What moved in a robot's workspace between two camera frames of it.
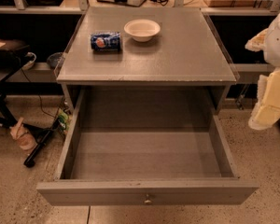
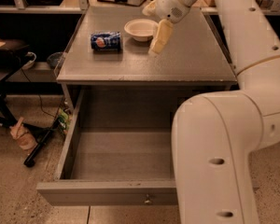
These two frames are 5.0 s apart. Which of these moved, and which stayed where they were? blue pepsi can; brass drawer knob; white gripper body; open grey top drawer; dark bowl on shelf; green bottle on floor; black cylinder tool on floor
Moved: white gripper body
Stayed: brass drawer knob; dark bowl on shelf; open grey top drawer; green bottle on floor; blue pepsi can; black cylinder tool on floor
